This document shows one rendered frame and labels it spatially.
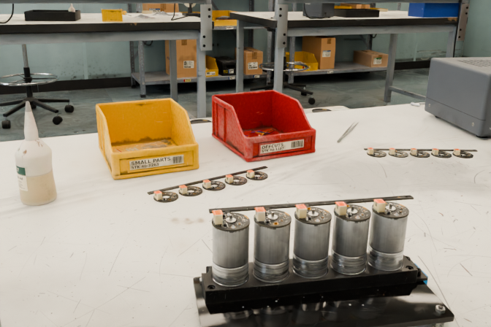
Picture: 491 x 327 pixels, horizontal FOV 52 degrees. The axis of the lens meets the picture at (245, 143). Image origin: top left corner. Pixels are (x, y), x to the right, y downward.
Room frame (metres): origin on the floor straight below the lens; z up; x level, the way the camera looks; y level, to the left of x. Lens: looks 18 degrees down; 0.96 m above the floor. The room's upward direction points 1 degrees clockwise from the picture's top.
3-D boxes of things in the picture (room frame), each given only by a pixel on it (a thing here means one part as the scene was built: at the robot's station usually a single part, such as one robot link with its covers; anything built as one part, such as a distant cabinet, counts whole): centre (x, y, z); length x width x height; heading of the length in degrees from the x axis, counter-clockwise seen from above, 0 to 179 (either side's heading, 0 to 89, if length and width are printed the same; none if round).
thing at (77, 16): (2.62, 0.98, 0.77); 0.24 x 0.16 x 0.04; 98
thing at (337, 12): (3.25, -0.68, 0.77); 0.24 x 0.16 x 0.04; 112
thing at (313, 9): (3.12, -0.42, 0.80); 0.15 x 0.12 x 0.10; 42
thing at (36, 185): (0.46, 0.20, 0.80); 0.03 x 0.03 x 0.10
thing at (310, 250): (0.31, -0.05, 0.79); 0.02 x 0.02 x 0.05
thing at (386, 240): (0.32, -0.10, 0.79); 0.02 x 0.02 x 0.05
